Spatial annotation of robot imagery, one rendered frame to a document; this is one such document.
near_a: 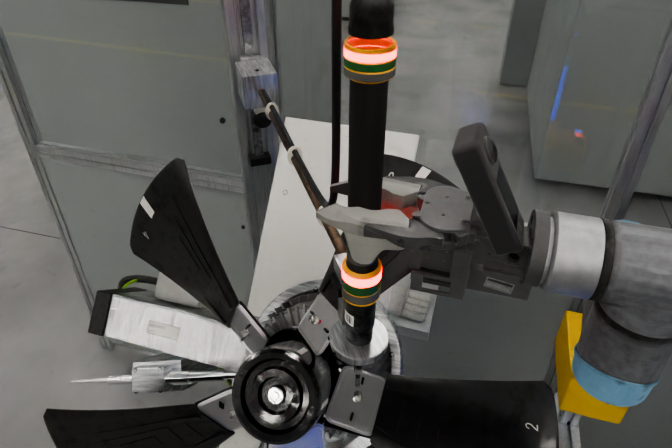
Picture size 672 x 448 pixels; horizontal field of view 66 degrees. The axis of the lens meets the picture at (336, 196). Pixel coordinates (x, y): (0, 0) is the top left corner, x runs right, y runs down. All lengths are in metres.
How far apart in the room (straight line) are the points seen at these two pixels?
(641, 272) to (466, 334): 1.19
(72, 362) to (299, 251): 1.70
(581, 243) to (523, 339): 1.17
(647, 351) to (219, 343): 0.62
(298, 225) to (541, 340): 0.91
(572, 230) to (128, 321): 0.74
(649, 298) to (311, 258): 0.61
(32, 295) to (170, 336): 2.02
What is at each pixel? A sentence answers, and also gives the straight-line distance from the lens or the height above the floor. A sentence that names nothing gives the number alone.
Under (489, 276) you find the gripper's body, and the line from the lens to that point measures 0.52.
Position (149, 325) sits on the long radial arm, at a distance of 0.96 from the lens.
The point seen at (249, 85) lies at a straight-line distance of 1.04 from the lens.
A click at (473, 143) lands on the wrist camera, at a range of 0.43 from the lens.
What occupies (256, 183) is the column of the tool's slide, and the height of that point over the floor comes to 1.11.
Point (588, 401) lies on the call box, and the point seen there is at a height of 1.02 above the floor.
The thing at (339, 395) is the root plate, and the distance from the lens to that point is 0.74.
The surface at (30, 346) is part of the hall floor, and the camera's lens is 2.67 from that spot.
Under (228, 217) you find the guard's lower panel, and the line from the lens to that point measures 1.61.
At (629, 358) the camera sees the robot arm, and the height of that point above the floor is 1.41.
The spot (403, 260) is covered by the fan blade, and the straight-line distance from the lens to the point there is 0.67.
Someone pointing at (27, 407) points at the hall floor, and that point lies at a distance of 2.46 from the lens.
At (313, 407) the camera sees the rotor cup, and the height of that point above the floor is 1.22.
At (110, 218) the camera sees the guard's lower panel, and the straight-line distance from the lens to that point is 1.90.
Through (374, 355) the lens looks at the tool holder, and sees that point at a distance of 0.62.
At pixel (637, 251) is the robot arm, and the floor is 1.52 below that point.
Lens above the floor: 1.80
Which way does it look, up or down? 34 degrees down
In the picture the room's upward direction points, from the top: straight up
